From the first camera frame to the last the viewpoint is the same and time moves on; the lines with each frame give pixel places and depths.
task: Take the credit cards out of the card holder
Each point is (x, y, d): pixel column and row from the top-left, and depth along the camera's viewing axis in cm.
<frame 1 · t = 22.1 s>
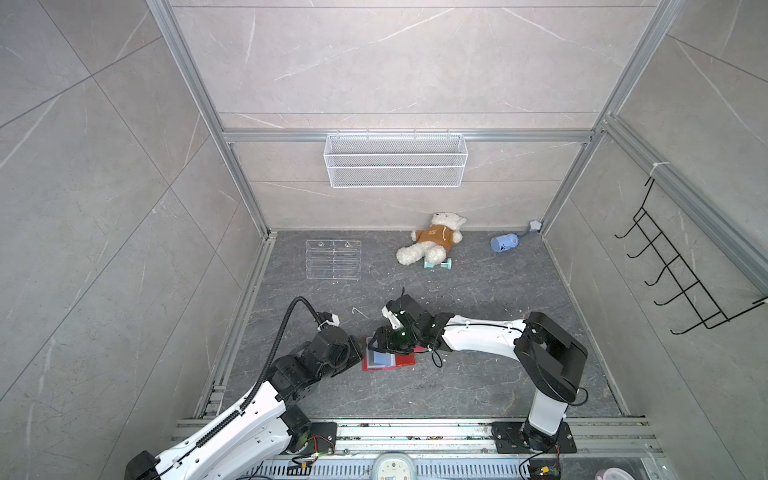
left hand: (366, 339, 77), fingers open
right hand: (374, 347, 84), fingers open
red leather card holder: (373, 360, 85), point 3 cm above the table
white teddy bear orange shirt: (433, 242, 108), point 8 cm above the table
blue cylindrical cup: (504, 242, 113), point 5 cm above the table
teal small dumbbell: (444, 264, 109), point 2 cm above the table
clear acrylic organizer tray: (333, 259, 106), point 6 cm above the table

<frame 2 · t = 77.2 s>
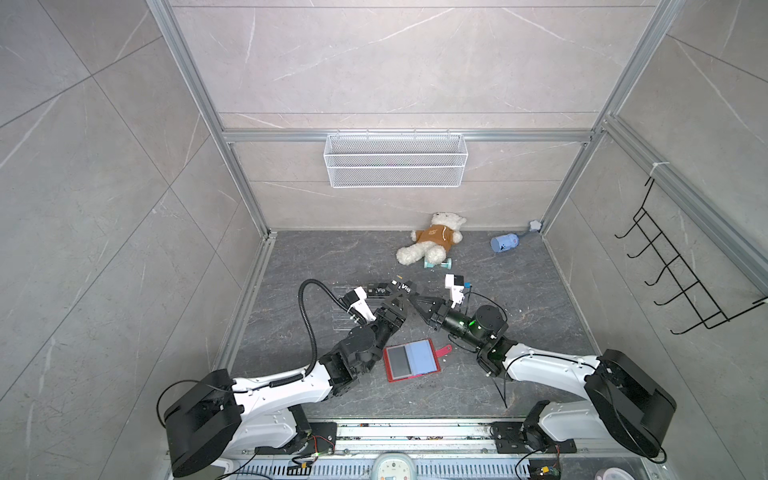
left hand: (406, 291, 72), fingers open
right hand: (409, 300, 72), fingers closed
red leather card holder: (412, 359, 87), on the table
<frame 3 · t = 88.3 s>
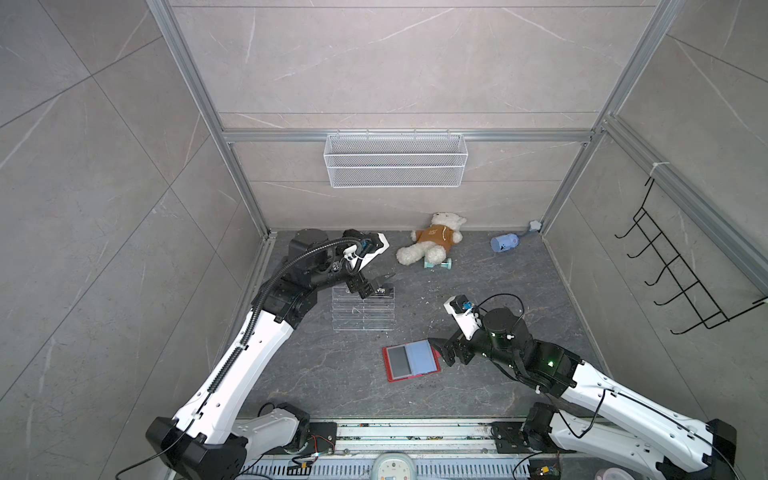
left hand: (380, 246, 66), fingers open
right hand: (442, 324, 72), fingers open
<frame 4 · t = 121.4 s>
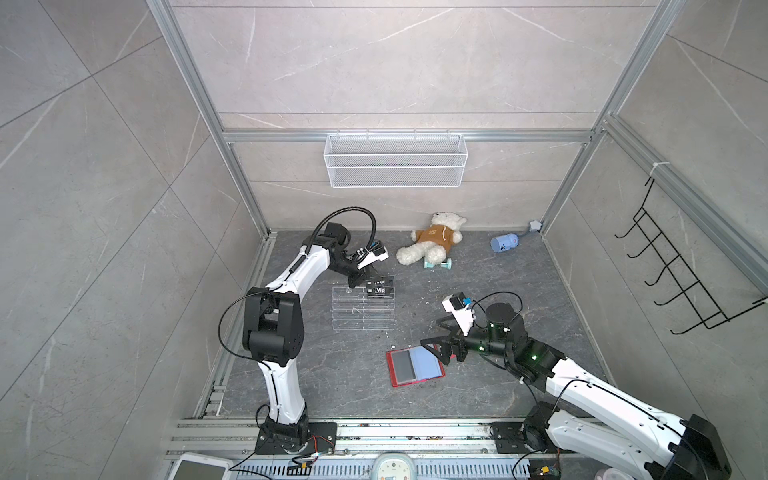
left hand: (376, 271, 90), fingers closed
right hand: (430, 330, 74), fingers open
red leather card holder: (414, 364, 87), on the table
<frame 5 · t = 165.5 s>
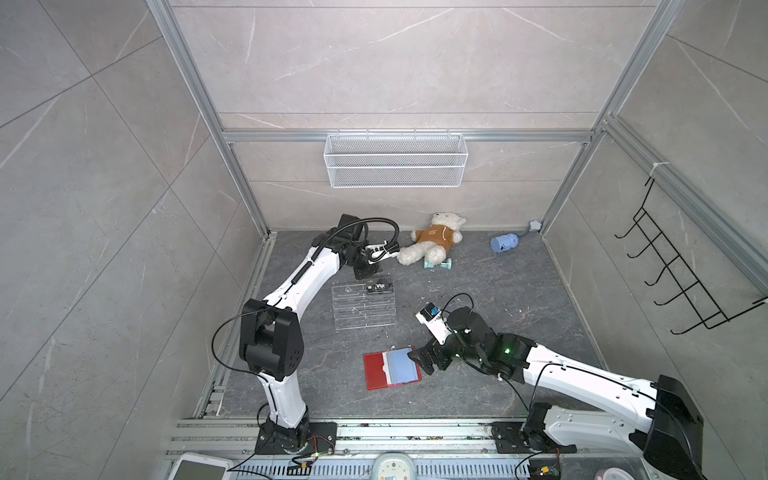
left hand: (375, 254, 89), fingers open
right hand: (420, 340, 77), fingers open
red leather card holder: (391, 368, 86), point 2 cm above the table
